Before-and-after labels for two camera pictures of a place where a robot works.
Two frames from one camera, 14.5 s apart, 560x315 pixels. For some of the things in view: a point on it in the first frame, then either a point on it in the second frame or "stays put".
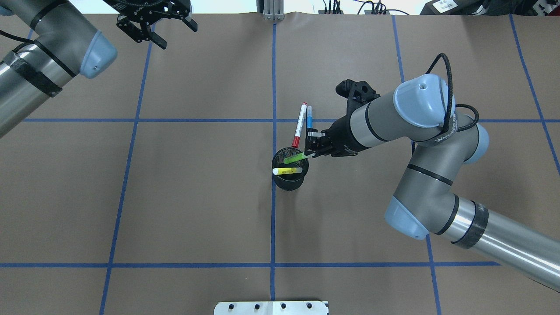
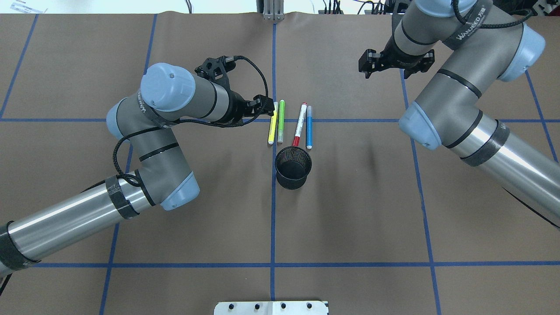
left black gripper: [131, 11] -> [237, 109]
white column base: [271, 308] stays put
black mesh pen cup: [289, 176] stays put
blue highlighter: [309, 116] stays put
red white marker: [295, 141] stays put
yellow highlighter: [284, 170] -> [273, 124]
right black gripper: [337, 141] -> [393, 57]
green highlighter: [298, 156] -> [281, 121]
